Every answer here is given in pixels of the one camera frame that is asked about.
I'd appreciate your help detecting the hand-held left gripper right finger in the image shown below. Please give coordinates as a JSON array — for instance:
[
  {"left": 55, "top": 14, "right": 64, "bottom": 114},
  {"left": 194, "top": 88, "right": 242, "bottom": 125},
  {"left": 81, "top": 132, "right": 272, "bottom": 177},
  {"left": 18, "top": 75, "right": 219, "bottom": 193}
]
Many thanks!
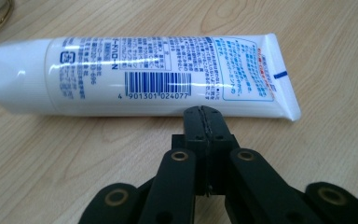
[{"left": 201, "top": 105, "right": 241, "bottom": 197}]

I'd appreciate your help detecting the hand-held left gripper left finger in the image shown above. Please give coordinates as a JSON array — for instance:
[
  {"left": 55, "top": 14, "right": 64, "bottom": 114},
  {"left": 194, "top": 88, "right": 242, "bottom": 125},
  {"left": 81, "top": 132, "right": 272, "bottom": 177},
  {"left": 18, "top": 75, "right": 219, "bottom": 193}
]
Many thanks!
[{"left": 171, "top": 105, "right": 209, "bottom": 197}]

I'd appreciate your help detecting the white toothpaste tube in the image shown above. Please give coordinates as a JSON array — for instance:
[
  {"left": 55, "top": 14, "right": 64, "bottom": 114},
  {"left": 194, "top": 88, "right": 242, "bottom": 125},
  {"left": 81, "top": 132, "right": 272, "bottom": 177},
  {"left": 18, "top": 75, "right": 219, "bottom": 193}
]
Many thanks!
[{"left": 0, "top": 32, "right": 303, "bottom": 123}]

